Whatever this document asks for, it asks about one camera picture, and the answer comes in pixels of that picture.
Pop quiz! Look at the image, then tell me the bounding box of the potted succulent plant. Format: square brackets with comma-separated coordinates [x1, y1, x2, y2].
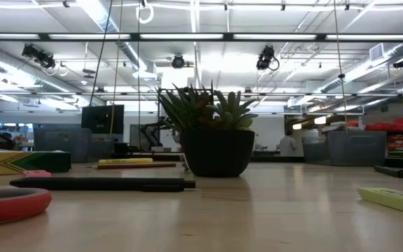
[155, 80, 259, 178]

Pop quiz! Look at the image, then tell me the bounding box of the brown pencil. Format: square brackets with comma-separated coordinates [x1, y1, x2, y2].
[96, 162, 177, 171]

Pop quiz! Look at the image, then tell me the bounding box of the yellow highlighter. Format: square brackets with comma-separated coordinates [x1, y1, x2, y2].
[98, 157, 154, 165]

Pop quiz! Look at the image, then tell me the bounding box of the black pen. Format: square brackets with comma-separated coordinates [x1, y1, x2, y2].
[373, 164, 403, 179]
[9, 176, 197, 193]

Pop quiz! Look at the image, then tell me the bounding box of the small pink eraser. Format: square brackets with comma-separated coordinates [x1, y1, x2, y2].
[22, 169, 52, 179]

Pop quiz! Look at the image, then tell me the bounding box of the yellow green crayon box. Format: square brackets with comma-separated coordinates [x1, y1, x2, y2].
[0, 149, 72, 177]

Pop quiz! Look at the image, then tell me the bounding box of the yellow eraser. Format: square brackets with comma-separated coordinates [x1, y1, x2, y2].
[357, 186, 403, 218]

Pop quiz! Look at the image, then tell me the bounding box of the shelf with red bins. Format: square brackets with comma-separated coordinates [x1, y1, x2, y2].
[347, 117, 403, 160]

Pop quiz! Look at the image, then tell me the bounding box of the black monitor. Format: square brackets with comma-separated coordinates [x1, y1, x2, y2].
[81, 104, 125, 135]

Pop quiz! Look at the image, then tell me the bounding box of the dark clear plastic bin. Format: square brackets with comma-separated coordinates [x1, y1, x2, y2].
[301, 130, 388, 167]
[33, 127, 115, 164]

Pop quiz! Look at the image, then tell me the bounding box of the black overhead device pair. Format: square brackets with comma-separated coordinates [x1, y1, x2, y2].
[20, 43, 57, 70]

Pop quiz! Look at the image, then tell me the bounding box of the thin dark hanging cable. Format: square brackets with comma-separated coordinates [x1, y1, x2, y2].
[136, 0, 142, 152]

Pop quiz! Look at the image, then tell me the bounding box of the black overhead frame bar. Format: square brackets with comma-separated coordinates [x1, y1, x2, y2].
[0, 32, 403, 43]

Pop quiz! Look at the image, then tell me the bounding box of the black overhead camera with cable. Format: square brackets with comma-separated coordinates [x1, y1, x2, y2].
[255, 44, 281, 72]

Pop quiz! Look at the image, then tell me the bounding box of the white cable ring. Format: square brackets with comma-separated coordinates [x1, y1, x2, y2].
[135, 0, 155, 25]

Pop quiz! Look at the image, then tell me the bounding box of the hanging black cable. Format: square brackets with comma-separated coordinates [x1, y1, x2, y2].
[88, 0, 114, 107]

